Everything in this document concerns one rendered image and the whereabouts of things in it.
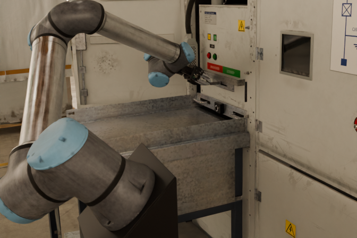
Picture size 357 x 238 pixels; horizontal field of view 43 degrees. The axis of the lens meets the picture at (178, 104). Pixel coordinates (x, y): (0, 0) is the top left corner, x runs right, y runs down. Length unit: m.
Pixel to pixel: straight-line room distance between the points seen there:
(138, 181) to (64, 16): 0.67
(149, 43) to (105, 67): 0.85
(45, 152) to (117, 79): 1.56
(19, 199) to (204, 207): 1.04
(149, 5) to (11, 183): 1.54
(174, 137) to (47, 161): 0.90
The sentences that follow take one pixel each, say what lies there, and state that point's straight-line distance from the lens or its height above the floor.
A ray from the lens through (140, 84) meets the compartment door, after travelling 2.59.
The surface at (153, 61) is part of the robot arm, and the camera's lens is 2.04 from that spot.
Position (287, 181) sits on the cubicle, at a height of 0.74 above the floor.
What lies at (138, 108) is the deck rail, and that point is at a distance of 2.41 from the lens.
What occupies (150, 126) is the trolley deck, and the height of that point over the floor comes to 0.85.
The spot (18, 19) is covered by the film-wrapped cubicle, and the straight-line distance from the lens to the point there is 5.29.
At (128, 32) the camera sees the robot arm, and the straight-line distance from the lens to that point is 1.70.
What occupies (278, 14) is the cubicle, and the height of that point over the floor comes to 1.37.
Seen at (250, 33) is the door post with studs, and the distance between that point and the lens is 1.95.
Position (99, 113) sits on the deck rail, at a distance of 2.35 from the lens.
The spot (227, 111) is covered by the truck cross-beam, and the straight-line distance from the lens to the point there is 2.24.
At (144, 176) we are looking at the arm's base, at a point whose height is 1.01.
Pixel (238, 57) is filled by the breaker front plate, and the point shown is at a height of 1.16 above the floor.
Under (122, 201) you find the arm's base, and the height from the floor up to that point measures 0.97.
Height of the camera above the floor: 1.45
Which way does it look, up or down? 14 degrees down
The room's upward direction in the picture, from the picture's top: 2 degrees counter-clockwise
